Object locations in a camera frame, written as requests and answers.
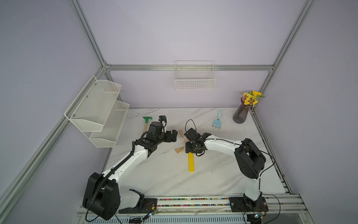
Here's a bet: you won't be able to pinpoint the yellow block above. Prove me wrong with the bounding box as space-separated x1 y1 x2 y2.
188 153 195 172

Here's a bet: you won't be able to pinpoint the light blue toy fork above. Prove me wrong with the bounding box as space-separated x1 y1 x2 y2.
212 109 222 129

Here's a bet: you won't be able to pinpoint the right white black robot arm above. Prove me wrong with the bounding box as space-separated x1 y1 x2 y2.
184 128 266 203

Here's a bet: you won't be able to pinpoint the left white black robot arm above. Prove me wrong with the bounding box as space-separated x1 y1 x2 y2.
83 115 178 220

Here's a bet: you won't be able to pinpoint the dark glass vase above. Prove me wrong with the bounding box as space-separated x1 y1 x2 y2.
233 99 251 124

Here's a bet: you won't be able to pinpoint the white two-tier mesh shelf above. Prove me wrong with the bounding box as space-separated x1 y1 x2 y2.
64 76 130 148

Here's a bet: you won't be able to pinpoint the yellow artificial flowers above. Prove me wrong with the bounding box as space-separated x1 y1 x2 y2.
241 91 264 107

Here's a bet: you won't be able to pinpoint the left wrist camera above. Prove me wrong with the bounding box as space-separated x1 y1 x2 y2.
158 115 167 127

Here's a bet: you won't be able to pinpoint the green rake wooden handle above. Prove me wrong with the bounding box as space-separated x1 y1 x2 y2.
143 116 153 133

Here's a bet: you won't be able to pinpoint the white wire wall basket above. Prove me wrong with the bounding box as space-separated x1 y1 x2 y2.
174 60 216 90

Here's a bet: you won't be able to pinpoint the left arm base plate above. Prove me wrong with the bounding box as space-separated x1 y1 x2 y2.
118 198 158 214

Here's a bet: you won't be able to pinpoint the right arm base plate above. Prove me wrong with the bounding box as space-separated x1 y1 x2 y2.
229 197 269 212

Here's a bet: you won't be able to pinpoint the aluminium front rail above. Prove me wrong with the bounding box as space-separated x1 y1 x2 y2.
74 195 314 224

